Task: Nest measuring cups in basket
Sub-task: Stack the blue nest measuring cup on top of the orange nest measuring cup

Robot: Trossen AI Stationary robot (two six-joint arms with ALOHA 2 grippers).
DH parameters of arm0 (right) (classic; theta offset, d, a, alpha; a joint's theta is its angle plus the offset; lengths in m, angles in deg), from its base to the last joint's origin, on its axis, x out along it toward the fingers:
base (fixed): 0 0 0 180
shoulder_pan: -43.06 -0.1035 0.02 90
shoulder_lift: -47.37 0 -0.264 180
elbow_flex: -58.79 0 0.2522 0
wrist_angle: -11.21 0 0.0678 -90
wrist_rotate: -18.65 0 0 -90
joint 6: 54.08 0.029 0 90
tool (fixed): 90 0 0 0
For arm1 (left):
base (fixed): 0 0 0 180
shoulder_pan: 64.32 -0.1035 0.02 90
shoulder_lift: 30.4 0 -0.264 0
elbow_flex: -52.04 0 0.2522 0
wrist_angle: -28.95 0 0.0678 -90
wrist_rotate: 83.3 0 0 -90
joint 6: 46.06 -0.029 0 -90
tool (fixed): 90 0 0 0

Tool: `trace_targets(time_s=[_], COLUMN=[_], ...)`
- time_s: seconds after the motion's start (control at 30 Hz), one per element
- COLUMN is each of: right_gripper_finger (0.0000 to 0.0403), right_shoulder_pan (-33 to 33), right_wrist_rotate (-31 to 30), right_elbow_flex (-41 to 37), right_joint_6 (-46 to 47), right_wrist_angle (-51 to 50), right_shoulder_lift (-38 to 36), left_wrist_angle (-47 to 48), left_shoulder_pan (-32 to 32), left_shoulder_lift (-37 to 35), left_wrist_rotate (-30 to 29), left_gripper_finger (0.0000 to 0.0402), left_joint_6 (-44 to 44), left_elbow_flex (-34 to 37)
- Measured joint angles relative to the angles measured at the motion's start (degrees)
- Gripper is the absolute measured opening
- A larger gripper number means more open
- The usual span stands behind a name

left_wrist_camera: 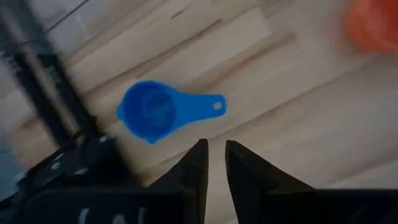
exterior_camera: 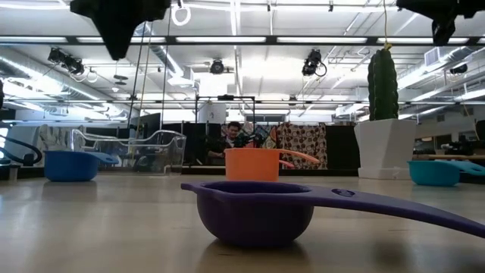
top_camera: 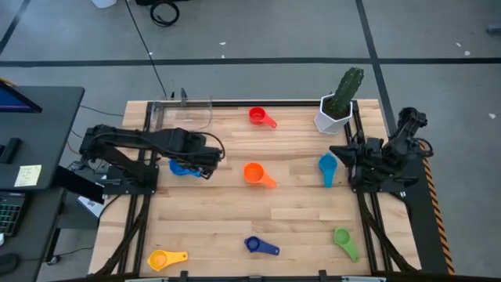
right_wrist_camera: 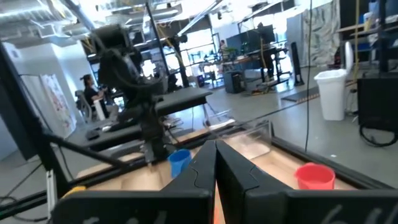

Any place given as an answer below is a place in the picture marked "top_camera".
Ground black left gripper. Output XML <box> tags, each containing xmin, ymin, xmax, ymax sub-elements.
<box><xmin>168</xmin><ymin>127</ymin><xmax>225</xmax><ymax>180</ymax></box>

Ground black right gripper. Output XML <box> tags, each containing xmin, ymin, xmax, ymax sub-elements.
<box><xmin>330</xmin><ymin>136</ymin><xmax>387</xmax><ymax>188</ymax></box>

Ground light blue measuring cup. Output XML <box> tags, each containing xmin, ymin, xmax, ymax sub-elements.
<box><xmin>318</xmin><ymin>152</ymin><xmax>339</xmax><ymax>189</ymax></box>

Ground medium blue measuring cup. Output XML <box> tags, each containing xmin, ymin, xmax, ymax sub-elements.
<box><xmin>168</xmin><ymin>158</ymin><xmax>203</xmax><ymax>179</ymax></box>

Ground orange measuring cup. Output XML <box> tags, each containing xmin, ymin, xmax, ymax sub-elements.
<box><xmin>243</xmin><ymin>162</ymin><xmax>277</xmax><ymax>190</ymax></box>

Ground red measuring cup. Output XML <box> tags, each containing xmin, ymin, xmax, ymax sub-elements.
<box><xmin>248</xmin><ymin>107</ymin><xmax>279</xmax><ymax>129</ymax></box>

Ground green measuring cup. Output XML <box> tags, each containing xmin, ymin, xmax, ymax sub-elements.
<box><xmin>333</xmin><ymin>226</ymin><xmax>361</xmax><ymax>263</ymax></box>

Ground dark blue measuring cup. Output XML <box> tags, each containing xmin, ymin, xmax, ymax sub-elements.
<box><xmin>243</xmin><ymin>236</ymin><xmax>281</xmax><ymax>257</ymax></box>

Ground yellow measuring cup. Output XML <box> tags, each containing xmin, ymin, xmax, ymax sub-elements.
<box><xmin>146</xmin><ymin>249</ymin><xmax>189</xmax><ymax>273</ymax></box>

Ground clear plastic basket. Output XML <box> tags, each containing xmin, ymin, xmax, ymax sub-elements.
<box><xmin>150</xmin><ymin>95</ymin><xmax>214</xmax><ymax>139</ymax></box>

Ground white hexagonal planter pot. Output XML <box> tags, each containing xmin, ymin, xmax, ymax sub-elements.
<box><xmin>314</xmin><ymin>93</ymin><xmax>354</xmax><ymax>136</ymax></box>

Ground green cactus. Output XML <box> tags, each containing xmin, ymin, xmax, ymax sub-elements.
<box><xmin>328</xmin><ymin>67</ymin><xmax>365</xmax><ymax>117</ymax></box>

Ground black ramp with striped edge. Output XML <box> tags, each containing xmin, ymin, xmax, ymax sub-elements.
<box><xmin>391</xmin><ymin>136</ymin><xmax>457</xmax><ymax>276</ymax></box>

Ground white paper sheet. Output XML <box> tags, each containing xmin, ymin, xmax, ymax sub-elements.
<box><xmin>76</xmin><ymin>194</ymin><xmax>104</xmax><ymax>219</ymax></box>

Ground black desk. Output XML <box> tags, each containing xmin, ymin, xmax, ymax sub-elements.
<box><xmin>0</xmin><ymin>85</ymin><xmax>86</xmax><ymax>192</ymax></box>

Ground black floor object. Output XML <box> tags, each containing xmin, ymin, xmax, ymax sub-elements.
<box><xmin>135</xmin><ymin>0</ymin><xmax>189</xmax><ymax>6</ymax></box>

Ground yellow sticky note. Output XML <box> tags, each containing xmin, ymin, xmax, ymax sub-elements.
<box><xmin>13</xmin><ymin>164</ymin><xmax>43</xmax><ymax>188</ymax></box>

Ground dark grey desk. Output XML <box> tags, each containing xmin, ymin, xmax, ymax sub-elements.
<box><xmin>0</xmin><ymin>186</ymin><xmax>67</xmax><ymax>282</ymax></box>

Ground black handheld device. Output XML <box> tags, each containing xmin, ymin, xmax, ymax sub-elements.
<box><xmin>0</xmin><ymin>137</ymin><xmax>23</xmax><ymax>165</ymax></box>

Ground black backlit keyboard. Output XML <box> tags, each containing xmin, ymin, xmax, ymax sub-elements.
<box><xmin>0</xmin><ymin>191</ymin><xmax>26</xmax><ymax>237</ymax></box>

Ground computer monitor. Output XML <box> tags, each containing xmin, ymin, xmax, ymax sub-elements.
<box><xmin>0</xmin><ymin>79</ymin><xmax>44</xmax><ymax>114</ymax></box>

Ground black computer mouse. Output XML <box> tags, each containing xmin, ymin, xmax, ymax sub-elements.
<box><xmin>0</xmin><ymin>252</ymin><xmax>21</xmax><ymax>276</ymax></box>

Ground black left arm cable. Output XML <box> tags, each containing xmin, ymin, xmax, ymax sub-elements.
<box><xmin>201</xmin><ymin>131</ymin><xmax>226</xmax><ymax>161</ymax></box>

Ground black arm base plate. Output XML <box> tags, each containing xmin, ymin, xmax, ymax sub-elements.
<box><xmin>348</xmin><ymin>162</ymin><xmax>424</xmax><ymax>194</ymax></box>
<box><xmin>103</xmin><ymin>163</ymin><xmax>160</xmax><ymax>196</ymax></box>

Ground black aluminium table frame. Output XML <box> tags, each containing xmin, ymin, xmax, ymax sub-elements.
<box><xmin>93</xmin><ymin>99</ymin><xmax>420</xmax><ymax>282</ymax></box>

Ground thin black floor cable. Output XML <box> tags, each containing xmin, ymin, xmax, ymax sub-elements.
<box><xmin>79</xmin><ymin>104</ymin><xmax>125</xmax><ymax>118</ymax></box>

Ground coiled black cable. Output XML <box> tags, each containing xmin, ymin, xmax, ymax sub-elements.
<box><xmin>149</xmin><ymin>0</ymin><xmax>181</xmax><ymax>28</ymax></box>

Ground long black floor cable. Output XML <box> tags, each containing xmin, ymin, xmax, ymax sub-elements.
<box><xmin>123</xmin><ymin>0</ymin><xmax>170</xmax><ymax>101</ymax></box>

